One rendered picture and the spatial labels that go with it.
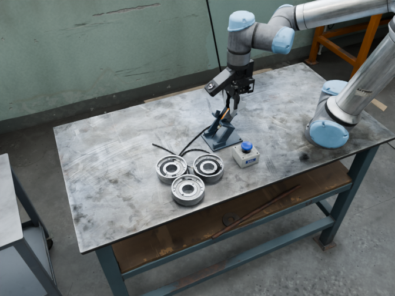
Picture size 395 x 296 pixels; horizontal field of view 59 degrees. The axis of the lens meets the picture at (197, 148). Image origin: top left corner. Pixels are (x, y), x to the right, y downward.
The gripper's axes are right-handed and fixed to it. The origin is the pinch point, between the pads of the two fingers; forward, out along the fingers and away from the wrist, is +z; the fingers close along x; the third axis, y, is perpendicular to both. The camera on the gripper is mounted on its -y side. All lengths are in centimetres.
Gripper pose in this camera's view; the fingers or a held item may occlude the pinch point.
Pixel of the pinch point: (228, 111)
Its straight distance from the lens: 126.4
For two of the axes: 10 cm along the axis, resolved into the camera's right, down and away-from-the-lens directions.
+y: 8.9, -3.2, 3.2
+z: 0.1, 7.2, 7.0
